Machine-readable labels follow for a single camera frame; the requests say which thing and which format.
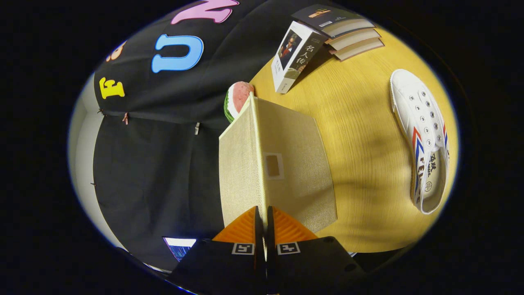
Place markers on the white canvas shoe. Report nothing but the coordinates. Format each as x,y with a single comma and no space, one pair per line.
413,106

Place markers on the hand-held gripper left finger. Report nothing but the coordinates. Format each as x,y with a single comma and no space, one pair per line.
258,237

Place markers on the silver metal clip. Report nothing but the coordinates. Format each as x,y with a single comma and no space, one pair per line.
197,128

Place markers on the black cover book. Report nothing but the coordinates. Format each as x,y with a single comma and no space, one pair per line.
323,16

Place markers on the brown spine book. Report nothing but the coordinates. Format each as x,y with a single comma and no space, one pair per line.
360,50
356,39

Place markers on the laptop screen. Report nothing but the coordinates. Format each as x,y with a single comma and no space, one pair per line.
180,248

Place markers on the white portrait cover book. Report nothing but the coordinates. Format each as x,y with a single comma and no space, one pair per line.
294,53

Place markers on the orange clip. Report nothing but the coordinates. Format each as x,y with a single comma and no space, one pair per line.
125,119

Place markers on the beige fabric storage box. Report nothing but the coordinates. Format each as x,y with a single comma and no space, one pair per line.
294,164

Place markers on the watermelon slice plush toy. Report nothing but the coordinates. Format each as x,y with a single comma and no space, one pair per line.
239,96

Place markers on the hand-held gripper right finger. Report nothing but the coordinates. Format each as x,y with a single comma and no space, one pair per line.
270,237

